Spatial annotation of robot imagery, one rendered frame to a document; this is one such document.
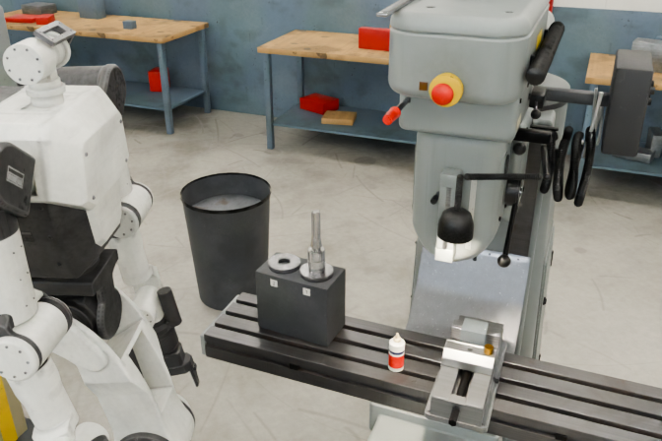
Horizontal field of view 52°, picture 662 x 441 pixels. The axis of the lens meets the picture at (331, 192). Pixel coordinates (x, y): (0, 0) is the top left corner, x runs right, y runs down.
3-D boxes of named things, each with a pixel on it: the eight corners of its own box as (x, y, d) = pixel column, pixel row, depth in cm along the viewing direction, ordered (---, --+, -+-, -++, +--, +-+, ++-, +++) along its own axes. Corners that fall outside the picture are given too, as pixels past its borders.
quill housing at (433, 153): (492, 273, 150) (507, 139, 137) (403, 256, 157) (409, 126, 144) (504, 234, 166) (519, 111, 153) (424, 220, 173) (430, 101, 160)
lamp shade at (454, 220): (439, 244, 134) (441, 217, 132) (434, 226, 141) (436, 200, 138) (476, 244, 134) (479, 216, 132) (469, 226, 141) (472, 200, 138)
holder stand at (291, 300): (327, 347, 183) (326, 285, 175) (257, 327, 192) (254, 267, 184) (345, 324, 193) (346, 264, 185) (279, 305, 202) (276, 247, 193)
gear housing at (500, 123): (514, 146, 133) (520, 96, 129) (396, 130, 141) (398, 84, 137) (534, 98, 161) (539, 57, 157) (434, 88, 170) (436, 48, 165)
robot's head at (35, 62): (10, 98, 109) (-2, 43, 105) (38, 81, 118) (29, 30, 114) (49, 98, 108) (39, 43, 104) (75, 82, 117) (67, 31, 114)
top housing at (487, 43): (517, 111, 121) (528, 22, 114) (378, 96, 130) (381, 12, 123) (545, 53, 160) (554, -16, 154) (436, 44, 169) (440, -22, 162)
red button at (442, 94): (451, 107, 120) (452, 86, 118) (429, 105, 121) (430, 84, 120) (455, 102, 123) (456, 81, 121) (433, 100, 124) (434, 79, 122)
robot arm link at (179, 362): (141, 387, 164) (126, 348, 159) (149, 361, 173) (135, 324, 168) (191, 378, 164) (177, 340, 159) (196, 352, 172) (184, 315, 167)
